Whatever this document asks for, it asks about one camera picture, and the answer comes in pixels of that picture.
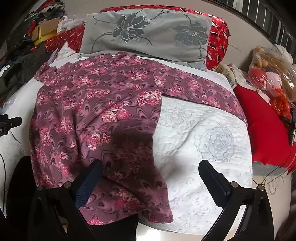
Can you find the red cloth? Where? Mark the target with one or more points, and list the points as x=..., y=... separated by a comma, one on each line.
x=261, y=120

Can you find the lavender cloth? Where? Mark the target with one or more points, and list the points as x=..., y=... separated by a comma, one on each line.
x=54, y=56

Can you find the window bars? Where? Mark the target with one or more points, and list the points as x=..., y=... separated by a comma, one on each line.
x=272, y=23

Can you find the pile of mixed clothes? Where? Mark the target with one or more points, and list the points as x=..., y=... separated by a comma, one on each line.
x=46, y=11

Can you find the red floral blanket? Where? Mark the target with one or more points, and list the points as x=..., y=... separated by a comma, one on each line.
x=217, y=46

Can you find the plastic bag of plush toys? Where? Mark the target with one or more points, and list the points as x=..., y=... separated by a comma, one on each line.
x=270, y=76

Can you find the beige plush toy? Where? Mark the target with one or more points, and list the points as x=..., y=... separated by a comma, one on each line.
x=223, y=70

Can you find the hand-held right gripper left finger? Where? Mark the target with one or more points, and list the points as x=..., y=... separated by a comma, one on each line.
x=84, y=187

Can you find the purple floral garment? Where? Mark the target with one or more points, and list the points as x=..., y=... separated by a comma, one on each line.
x=92, y=104

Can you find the white cloth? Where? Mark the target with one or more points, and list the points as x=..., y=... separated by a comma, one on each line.
x=71, y=23

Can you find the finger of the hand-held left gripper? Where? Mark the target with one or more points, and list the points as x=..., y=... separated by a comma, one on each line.
x=15, y=121

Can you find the grey garment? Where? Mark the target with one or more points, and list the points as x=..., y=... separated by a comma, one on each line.
x=150, y=34

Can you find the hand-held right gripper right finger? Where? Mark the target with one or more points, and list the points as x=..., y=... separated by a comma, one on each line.
x=219, y=190

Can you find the dark quilted jacket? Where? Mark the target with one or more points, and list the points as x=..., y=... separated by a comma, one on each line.
x=25, y=62

